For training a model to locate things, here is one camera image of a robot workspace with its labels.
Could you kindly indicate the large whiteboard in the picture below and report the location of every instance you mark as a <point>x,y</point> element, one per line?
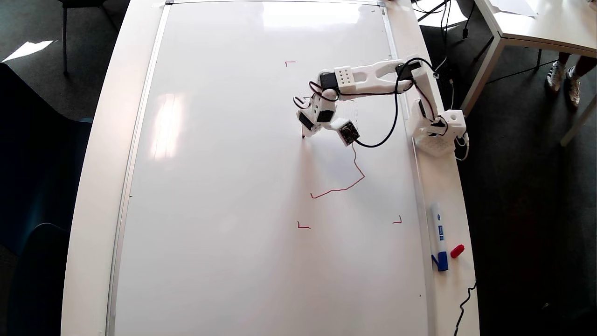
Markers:
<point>233,186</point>

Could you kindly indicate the dark blue chair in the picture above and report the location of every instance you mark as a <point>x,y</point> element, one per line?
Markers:
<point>37,289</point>
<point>37,163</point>

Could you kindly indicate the black chair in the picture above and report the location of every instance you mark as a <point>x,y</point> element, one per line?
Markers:
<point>64,37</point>

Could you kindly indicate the white perforated base plate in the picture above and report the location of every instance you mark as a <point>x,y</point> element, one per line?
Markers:
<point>436,147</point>

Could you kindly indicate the white sneaker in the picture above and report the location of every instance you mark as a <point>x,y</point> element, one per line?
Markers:
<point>574,86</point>
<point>556,75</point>

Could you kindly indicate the white side table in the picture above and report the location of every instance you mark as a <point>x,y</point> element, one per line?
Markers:
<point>550,23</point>

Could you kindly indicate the white blue whiteboard marker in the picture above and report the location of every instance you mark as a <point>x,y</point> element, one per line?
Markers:
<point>439,233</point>

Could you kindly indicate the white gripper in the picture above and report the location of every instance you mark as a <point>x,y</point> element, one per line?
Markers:
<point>306,122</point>

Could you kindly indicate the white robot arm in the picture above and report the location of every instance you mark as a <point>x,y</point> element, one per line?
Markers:
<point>373,77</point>

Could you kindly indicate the red pen cap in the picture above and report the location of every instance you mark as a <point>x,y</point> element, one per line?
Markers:
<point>457,251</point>

